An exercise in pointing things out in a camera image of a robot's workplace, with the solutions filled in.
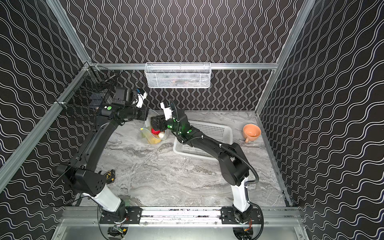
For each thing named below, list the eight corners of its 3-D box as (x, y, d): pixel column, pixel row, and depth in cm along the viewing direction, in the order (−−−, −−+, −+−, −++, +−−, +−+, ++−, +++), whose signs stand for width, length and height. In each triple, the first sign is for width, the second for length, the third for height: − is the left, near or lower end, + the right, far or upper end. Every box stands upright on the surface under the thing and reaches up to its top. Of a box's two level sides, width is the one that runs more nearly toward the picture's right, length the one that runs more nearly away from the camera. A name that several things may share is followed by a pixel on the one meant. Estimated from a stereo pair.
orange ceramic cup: (243, 144, 103) (246, 138, 98) (240, 129, 111) (242, 123, 106) (260, 144, 103) (264, 138, 97) (255, 129, 111) (258, 123, 106)
